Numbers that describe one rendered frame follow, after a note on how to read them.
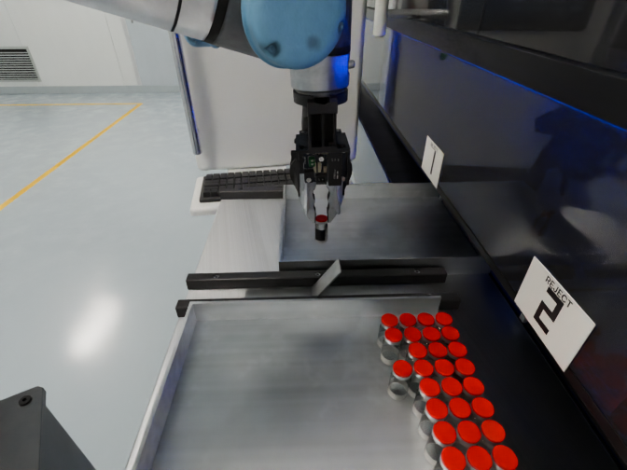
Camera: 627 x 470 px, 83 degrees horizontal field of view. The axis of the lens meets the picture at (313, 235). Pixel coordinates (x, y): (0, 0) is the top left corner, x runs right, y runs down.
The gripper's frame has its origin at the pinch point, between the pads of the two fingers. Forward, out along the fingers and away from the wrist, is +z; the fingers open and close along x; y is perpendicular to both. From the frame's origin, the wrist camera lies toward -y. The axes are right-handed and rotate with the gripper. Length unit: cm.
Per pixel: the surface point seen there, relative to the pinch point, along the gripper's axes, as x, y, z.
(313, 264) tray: -1.6, 8.0, 4.4
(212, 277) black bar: -17.2, 9.6, 4.9
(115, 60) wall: -262, -507, 47
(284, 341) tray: -6.1, 20.5, 6.9
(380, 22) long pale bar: 13.3, -28.9, -24.9
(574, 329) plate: 19.1, 32.0, -7.4
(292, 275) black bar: -5.0, 9.6, 5.1
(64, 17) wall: -310, -507, -6
